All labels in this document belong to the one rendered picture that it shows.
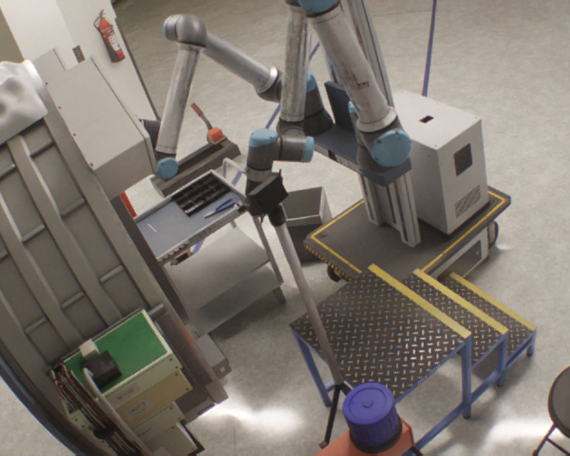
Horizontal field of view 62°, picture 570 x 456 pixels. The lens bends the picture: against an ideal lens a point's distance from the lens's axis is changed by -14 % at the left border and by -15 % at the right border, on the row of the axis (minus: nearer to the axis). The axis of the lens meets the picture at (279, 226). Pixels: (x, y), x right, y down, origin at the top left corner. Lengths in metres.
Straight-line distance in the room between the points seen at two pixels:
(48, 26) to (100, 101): 3.60
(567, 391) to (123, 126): 1.65
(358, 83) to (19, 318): 1.23
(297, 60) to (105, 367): 1.20
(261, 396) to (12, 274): 1.68
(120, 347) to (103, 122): 0.54
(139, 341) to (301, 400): 1.52
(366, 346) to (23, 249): 1.21
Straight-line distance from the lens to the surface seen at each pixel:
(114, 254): 1.28
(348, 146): 2.32
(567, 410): 1.95
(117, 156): 1.29
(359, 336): 1.98
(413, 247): 2.67
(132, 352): 1.18
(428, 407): 2.46
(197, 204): 2.82
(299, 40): 1.84
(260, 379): 2.76
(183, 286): 2.97
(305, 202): 3.30
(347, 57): 1.74
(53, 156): 1.34
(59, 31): 4.90
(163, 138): 2.14
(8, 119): 1.39
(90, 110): 1.38
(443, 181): 2.48
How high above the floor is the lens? 2.11
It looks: 36 degrees down
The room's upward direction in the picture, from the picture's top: 21 degrees counter-clockwise
